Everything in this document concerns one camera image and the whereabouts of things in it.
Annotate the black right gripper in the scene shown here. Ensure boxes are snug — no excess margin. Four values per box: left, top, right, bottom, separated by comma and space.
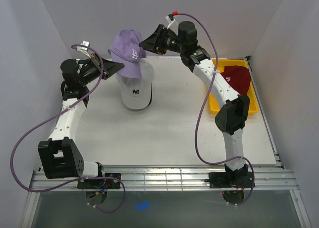
138, 24, 184, 56

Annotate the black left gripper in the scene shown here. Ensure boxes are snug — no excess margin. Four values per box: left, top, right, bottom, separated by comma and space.
78, 53, 124, 86

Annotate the purple baseball cap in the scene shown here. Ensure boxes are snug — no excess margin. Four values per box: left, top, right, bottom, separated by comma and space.
108, 29, 146, 79

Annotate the white baseball cap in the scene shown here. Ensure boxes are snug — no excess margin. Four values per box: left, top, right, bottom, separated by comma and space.
116, 59, 155, 109

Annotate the black baseball cap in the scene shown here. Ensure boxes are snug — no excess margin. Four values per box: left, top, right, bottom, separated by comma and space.
129, 83, 154, 112

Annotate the dark red baseball cap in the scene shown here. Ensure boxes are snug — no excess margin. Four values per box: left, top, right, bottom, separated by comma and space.
221, 65, 251, 95

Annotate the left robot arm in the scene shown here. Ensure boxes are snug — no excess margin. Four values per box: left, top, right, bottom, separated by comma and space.
38, 55, 124, 188

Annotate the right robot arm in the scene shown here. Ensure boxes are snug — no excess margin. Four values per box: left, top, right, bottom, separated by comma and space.
139, 21, 250, 188

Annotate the yellow plastic tray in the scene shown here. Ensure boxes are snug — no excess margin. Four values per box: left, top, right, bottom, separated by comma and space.
206, 58, 259, 116

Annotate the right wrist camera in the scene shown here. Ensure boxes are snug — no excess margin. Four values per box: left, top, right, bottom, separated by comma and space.
165, 11, 179, 33

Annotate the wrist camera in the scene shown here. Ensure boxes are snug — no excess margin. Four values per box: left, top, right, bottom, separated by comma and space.
165, 11, 179, 33
76, 40, 96, 59

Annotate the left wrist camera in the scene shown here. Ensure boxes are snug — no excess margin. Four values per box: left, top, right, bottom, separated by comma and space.
76, 40, 96, 59

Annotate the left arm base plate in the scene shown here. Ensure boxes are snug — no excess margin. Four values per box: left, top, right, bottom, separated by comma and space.
76, 173, 122, 190

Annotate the aluminium frame rail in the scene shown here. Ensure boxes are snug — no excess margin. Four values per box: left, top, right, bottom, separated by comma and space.
27, 167, 300, 193

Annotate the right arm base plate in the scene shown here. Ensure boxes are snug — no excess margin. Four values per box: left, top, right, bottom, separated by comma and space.
204, 172, 255, 188

